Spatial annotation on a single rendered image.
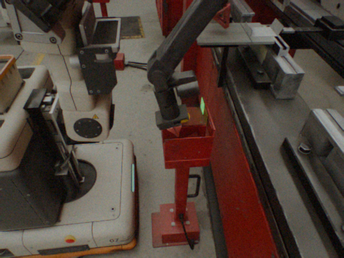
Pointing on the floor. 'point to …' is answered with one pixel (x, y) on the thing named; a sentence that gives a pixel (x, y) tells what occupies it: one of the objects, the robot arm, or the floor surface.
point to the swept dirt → (206, 199)
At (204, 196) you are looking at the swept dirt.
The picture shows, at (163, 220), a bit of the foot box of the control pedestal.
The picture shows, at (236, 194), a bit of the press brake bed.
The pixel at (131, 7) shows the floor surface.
